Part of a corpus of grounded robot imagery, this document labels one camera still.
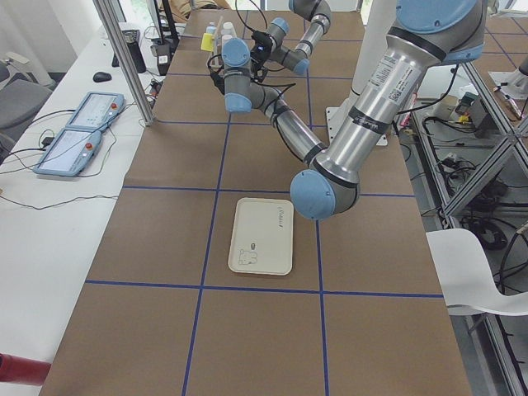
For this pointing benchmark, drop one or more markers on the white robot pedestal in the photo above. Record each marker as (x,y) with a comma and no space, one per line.
(374,44)

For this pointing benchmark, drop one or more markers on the teach pendant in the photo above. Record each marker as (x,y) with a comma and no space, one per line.
(96,110)
(69,153)

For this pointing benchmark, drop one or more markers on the aluminium frame post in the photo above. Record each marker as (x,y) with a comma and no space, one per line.
(109,21)

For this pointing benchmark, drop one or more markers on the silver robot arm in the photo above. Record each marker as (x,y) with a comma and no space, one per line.
(424,34)
(301,37)

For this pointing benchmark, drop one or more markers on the black computer mouse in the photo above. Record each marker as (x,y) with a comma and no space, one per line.
(100,77)

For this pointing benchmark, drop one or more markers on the lower teach pendant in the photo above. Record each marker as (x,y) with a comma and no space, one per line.
(69,153)

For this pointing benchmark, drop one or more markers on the red cylinder object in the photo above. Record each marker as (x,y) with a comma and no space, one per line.
(20,370)

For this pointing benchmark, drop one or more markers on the light blue plastic cup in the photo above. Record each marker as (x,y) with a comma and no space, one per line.
(210,29)

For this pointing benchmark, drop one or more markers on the yellow plastic cup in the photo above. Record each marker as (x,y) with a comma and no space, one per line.
(207,42)

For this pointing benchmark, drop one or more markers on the white plastic chair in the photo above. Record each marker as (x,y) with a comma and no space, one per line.
(465,276)

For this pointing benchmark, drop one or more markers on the upper teach pendant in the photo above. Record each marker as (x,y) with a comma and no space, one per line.
(96,110)

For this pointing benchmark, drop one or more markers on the grey plastic cup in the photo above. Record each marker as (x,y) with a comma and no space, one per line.
(228,29)

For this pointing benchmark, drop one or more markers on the cream plastic tray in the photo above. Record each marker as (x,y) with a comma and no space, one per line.
(262,237)

